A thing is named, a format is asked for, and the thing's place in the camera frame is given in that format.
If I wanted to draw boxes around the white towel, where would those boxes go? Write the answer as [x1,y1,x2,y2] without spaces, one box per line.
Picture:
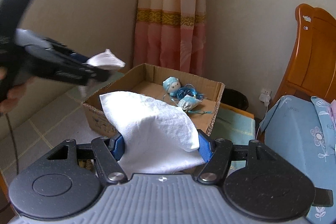
[100,91,204,177]

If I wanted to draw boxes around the blue white string sachet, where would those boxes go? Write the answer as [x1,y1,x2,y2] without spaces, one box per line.
[168,84,213,115]

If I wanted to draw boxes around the blue white doll head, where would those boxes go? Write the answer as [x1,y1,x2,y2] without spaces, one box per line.
[162,76,181,94]

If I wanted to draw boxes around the grey pouch small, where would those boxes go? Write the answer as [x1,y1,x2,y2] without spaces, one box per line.
[79,49,126,97]

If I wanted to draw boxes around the person left hand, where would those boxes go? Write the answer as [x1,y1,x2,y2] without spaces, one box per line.
[1,77,35,114]

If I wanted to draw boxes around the grey checked blanket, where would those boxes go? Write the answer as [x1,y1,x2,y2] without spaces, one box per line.
[1,88,257,185]

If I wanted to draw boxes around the black waste bin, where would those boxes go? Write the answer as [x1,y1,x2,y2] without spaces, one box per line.
[221,88,249,111]

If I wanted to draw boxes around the cardboard box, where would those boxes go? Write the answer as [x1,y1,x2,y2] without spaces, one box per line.
[83,64,225,137]

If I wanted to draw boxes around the blue floral bedsheet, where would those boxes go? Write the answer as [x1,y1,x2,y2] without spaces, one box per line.
[258,94,336,224]

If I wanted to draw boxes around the pink patterned curtain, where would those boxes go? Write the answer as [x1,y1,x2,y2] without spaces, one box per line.
[133,0,206,75]

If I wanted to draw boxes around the black smartphone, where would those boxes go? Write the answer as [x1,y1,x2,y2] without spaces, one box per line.
[312,187,334,207]

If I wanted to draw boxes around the wooden headboard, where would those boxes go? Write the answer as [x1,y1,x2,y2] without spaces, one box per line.
[270,3,335,106]

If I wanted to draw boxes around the pink floral quilt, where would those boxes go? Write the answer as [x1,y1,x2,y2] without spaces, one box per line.
[330,100,336,122]

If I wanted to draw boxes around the white wall charger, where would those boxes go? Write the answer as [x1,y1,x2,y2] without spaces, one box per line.
[259,88,272,107]

